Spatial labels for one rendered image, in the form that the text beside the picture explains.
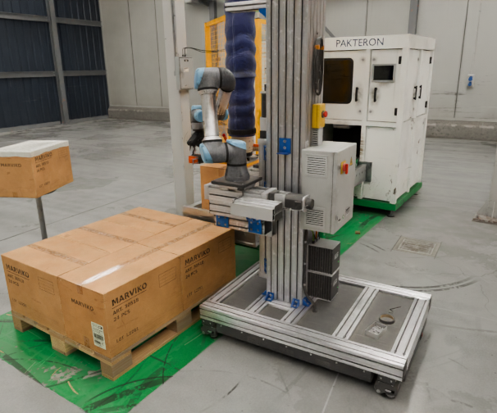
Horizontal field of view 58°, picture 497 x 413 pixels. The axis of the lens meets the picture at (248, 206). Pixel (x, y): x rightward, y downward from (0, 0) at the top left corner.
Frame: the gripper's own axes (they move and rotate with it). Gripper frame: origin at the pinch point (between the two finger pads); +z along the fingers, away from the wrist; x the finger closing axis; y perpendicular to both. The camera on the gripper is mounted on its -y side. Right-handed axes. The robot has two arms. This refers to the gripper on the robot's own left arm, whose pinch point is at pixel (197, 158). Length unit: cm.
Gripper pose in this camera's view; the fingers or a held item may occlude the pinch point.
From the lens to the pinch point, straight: 309.7
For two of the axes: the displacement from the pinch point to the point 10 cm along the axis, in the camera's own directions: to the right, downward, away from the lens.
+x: -8.7, -1.4, 4.8
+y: 5.0, -2.6, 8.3
